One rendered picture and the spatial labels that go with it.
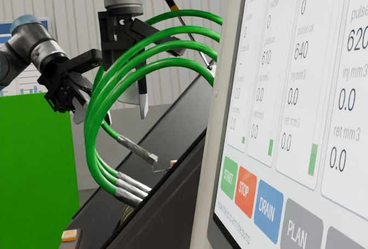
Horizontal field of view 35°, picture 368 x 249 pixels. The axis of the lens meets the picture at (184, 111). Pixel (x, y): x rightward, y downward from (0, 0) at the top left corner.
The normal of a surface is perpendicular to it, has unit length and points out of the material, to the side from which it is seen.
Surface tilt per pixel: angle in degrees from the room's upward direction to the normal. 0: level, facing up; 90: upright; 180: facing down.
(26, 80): 90
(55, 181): 90
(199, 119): 90
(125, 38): 90
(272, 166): 76
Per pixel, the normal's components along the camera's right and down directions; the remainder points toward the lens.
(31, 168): 0.33, 0.02
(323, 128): -0.98, -0.14
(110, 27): 0.11, 0.04
